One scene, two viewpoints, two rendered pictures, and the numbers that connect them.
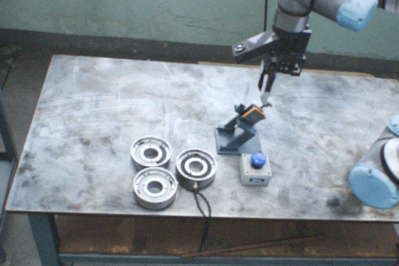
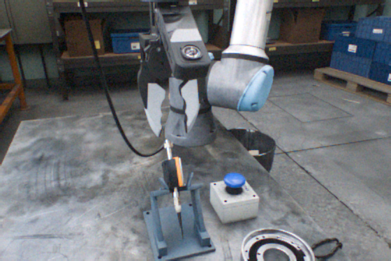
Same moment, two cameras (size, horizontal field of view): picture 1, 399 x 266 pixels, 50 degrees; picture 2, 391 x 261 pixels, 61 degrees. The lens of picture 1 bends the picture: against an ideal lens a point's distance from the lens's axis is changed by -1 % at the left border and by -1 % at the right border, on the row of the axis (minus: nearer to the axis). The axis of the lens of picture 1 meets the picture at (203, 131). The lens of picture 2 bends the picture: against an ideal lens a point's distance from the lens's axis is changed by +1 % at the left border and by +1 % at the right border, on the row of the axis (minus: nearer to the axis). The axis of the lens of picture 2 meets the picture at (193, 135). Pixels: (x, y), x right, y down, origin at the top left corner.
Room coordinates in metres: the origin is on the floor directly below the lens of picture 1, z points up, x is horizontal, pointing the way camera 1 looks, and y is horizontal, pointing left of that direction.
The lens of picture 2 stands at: (0.88, 0.35, 1.20)
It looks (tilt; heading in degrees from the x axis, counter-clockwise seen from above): 26 degrees down; 264
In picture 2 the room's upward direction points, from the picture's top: straight up
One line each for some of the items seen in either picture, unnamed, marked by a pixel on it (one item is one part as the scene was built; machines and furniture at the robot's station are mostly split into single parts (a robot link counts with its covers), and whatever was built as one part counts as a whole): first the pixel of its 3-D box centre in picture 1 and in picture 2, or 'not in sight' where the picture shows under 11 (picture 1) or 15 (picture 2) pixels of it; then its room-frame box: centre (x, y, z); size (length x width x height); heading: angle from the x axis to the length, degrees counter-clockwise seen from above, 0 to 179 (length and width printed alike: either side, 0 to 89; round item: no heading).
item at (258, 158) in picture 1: (257, 162); (234, 188); (0.75, -0.15, 0.85); 0.04 x 0.04 x 0.05
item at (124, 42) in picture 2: not in sight; (134, 40); (1.16, -3.60, 0.56); 0.52 x 0.38 x 0.22; 8
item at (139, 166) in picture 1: (151, 155); not in sight; (0.74, 0.12, 0.82); 0.10 x 0.10 x 0.04
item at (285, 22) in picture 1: (290, 16); not in sight; (0.87, -0.14, 1.21); 0.08 x 0.08 x 0.05
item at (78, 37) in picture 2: not in sight; (84, 35); (1.69, -3.48, 0.64); 0.49 x 0.40 x 0.37; 16
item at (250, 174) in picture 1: (257, 169); (232, 197); (0.75, -0.16, 0.82); 0.08 x 0.07 x 0.05; 101
